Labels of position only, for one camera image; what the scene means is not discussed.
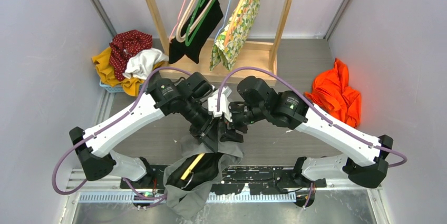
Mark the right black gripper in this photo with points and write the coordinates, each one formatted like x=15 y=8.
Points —
x=230 y=135

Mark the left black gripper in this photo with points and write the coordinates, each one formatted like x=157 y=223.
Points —
x=209 y=133

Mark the yellow hanger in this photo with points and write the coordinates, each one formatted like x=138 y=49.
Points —
x=194 y=175

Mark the grey garment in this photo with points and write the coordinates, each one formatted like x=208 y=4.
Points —
x=187 y=203

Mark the lemon print skirt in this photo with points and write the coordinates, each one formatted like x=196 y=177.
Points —
x=219 y=55

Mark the black skirt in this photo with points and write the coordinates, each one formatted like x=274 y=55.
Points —
x=178 y=50

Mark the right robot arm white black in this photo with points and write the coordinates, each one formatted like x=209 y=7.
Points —
x=362 y=158

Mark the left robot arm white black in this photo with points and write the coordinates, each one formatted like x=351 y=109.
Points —
x=95 y=146

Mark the wooden hanger rack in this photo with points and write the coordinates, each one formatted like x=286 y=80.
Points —
x=257 y=54

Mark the beige hanger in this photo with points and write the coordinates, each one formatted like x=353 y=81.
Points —
x=181 y=30

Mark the orange hanger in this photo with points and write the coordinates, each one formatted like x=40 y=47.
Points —
x=240 y=24

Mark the pink hanger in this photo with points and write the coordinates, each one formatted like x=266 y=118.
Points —
x=171 y=36

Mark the mustard yellow garment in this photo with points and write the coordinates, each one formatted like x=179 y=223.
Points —
x=106 y=73

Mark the white garment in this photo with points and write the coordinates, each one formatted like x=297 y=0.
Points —
x=142 y=64

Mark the light blue plastic basket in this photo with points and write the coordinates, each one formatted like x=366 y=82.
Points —
x=111 y=89

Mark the orange garment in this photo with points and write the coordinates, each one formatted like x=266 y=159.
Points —
x=331 y=91

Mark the red polka dot garment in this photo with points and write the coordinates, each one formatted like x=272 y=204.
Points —
x=125 y=46

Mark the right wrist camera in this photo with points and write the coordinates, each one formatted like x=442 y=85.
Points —
x=218 y=104

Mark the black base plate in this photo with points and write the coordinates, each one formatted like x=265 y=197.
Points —
x=266 y=180

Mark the aluminium slotted rail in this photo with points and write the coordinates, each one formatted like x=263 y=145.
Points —
x=130 y=197

